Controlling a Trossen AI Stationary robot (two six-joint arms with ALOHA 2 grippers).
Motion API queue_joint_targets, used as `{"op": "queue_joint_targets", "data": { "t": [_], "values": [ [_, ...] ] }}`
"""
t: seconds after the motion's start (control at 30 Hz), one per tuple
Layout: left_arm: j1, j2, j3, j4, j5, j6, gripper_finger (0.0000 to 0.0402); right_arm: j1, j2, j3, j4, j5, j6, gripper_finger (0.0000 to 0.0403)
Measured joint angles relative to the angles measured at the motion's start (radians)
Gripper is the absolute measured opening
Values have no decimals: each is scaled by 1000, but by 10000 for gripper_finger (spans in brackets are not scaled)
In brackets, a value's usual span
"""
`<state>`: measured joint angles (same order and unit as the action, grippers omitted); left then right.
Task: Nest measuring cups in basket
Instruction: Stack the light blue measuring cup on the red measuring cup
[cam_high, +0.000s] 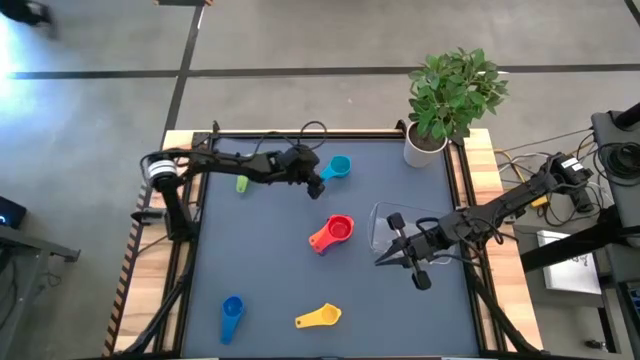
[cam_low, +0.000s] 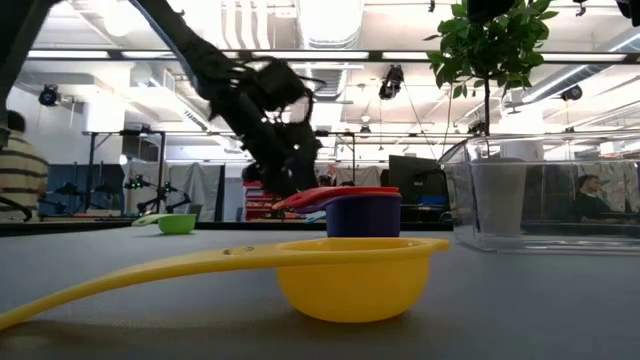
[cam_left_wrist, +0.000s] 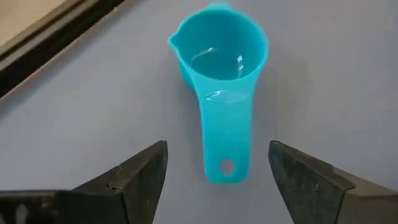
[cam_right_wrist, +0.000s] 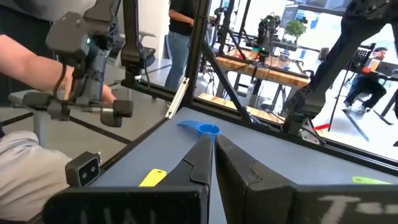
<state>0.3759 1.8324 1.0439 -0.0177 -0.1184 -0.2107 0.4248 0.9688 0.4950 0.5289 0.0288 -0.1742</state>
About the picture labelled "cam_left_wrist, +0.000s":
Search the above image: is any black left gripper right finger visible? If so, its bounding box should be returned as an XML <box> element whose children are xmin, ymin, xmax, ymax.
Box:
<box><xmin>268</xmin><ymin>139</ymin><xmax>398</xmax><ymax>224</ymax></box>

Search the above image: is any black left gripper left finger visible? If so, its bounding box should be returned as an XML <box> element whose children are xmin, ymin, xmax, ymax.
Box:
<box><xmin>0</xmin><ymin>139</ymin><xmax>169</xmax><ymax>224</ymax></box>

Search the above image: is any teal plastic measuring cup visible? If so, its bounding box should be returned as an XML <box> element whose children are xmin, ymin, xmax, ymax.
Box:
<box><xmin>167</xmin><ymin>1</ymin><xmax>270</xmax><ymax>184</ymax></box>

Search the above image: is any black table edge rail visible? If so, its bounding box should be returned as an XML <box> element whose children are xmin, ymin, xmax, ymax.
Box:
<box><xmin>0</xmin><ymin>0</ymin><xmax>125</xmax><ymax>98</ymax></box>

